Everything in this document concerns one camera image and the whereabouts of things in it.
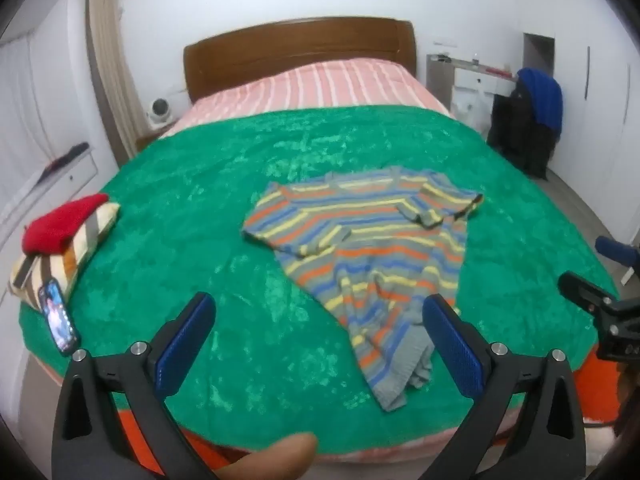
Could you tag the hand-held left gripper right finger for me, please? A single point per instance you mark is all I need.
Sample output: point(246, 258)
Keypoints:
point(452, 347)

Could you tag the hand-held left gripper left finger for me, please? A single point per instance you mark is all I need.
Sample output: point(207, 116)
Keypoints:
point(182, 350)

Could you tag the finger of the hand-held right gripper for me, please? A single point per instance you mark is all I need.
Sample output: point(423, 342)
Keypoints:
point(617, 251)
point(582, 290)

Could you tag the striped knit sweater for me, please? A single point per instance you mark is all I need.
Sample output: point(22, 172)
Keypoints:
point(370, 260)

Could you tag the person's left hand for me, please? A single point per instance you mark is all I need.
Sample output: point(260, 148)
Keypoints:
point(280, 455)

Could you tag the smartphone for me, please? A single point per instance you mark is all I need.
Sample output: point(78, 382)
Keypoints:
point(59, 317)

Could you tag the striped pillow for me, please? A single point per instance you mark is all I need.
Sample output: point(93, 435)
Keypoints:
point(87, 245)

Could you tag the white wardrobe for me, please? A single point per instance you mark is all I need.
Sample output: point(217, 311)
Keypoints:
point(600, 110)

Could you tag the black jacket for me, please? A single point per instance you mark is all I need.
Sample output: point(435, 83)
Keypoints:
point(515, 130)

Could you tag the green blanket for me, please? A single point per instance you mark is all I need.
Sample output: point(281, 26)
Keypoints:
point(200, 185)

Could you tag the blue garment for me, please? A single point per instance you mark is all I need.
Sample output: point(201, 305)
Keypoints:
point(545, 95)

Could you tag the red knit cloth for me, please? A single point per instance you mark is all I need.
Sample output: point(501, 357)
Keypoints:
point(57, 225)

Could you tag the white drawer unit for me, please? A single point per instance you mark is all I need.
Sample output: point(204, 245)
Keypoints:
point(65, 180)

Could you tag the wooden nightstand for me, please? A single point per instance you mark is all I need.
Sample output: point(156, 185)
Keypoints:
point(152, 136)

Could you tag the white desk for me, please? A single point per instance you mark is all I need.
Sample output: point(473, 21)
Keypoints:
point(467, 85)

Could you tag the dark flat object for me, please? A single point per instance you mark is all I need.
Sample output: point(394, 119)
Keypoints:
point(70, 154)

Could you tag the white round fan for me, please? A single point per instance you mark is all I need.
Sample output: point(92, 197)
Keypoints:
point(160, 111)

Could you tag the pink striped bed sheet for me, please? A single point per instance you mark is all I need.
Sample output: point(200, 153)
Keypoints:
point(325, 85)

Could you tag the beige curtain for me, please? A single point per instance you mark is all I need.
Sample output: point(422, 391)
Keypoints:
point(112, 60)

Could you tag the wooden headboard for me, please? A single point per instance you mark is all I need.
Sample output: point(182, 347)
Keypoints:
point(280, 45)

